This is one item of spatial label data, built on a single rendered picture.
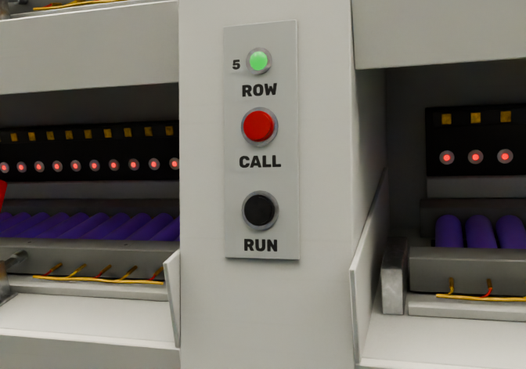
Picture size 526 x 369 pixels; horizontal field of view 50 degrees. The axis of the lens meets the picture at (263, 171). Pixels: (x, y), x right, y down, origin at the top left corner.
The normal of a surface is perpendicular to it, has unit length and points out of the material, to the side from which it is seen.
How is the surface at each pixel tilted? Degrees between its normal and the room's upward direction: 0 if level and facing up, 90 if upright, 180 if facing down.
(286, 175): 90
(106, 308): 16
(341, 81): 90
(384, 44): 106
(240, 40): 90
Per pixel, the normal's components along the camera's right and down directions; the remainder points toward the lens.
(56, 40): -0.29, 0.26
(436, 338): -0.09, -0.97
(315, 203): -0.30, -0.02
